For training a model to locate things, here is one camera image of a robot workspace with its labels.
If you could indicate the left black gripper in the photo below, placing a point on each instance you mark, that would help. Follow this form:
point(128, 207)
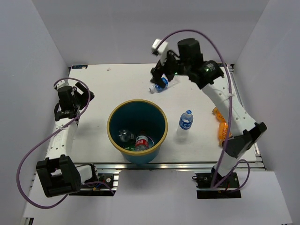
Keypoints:
point(84, 96)

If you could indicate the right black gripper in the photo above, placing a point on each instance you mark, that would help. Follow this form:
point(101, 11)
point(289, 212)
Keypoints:
point(156, 73)

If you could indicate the small pepsi label bottle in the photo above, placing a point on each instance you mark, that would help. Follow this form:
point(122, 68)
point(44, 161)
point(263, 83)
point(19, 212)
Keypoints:
point(126, 136)

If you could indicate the red label water bottle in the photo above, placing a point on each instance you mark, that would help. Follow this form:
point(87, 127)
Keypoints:
point(142, 142)

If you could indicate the green plastic bottle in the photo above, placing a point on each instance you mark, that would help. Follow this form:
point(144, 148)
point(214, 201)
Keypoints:
point(129, 148)

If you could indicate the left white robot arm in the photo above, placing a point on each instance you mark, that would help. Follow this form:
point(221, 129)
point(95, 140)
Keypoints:
point(57, 172)

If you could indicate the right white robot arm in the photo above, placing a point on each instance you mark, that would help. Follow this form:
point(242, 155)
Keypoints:
point(216, 84)

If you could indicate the teal bin with yellow rim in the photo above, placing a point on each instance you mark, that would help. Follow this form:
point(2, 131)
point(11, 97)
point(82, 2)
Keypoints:
point(137, 116)

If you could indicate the left blue table sticker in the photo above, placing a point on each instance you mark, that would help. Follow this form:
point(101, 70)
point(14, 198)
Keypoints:
point(79, 66)

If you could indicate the blue label bottle upright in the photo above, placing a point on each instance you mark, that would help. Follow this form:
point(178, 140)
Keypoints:
point(185, 123)

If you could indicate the orange plastic bottle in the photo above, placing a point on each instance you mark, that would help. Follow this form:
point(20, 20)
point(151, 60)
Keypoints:
point(223, 126)

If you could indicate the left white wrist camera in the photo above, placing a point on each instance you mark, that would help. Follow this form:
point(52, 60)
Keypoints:
point(60, 84)

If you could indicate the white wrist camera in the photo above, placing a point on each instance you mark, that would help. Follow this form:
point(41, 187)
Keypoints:
point(161, 51)
point(60, 84)

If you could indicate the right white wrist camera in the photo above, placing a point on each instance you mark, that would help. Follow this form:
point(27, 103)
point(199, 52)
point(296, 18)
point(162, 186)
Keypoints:
point(161, 51)

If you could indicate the aluminium table frame rail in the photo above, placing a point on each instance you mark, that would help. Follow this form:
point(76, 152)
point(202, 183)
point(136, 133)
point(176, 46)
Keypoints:
point(157, 166)

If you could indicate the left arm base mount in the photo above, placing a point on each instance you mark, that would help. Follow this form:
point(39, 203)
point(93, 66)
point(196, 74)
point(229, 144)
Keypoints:
point(103, 183)

